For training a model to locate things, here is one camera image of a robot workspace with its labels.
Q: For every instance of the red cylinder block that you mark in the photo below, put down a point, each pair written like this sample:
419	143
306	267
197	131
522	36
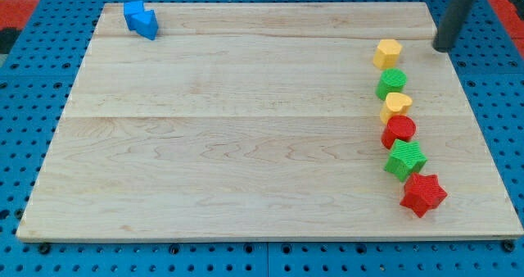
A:
398	127

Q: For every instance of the green star block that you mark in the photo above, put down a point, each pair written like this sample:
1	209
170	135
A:
404	159

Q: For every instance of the blue cube block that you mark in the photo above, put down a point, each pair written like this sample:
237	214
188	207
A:
132	10

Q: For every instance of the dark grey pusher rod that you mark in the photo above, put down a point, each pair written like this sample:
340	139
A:
450	24

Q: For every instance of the green cylinder block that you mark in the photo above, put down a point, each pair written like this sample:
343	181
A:
392	80

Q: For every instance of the red star block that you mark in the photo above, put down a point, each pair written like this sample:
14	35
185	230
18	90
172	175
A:
422	193

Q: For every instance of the blue triangle block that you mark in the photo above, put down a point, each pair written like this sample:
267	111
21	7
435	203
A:
145	24

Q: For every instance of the yellow hexagon block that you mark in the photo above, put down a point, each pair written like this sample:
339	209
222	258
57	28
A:
387	54

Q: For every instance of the wooden board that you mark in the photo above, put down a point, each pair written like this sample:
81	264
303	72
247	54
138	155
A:
246	122

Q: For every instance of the yellow heart block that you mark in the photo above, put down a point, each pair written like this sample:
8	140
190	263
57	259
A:
395	104

